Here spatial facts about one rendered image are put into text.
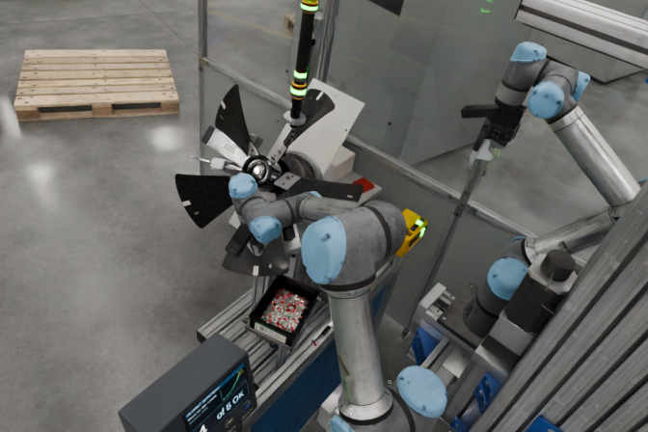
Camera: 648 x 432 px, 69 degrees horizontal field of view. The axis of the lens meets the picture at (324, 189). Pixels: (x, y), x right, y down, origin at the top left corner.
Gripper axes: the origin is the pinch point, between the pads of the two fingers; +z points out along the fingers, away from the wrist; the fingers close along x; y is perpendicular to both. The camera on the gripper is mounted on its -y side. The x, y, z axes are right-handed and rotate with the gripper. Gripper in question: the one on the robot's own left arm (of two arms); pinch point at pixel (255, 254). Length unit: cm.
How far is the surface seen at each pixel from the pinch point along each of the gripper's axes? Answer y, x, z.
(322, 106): 47, 9, -25
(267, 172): 22.2, 13.7, -10.3
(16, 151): -10, 250, 110
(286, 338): -10.2, -20.5, 19.8
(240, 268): -4.3, 4.6, 8.9
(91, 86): 69, 285, 122
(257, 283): 11, 22, 67
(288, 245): 13.9, -0.7, 12.3
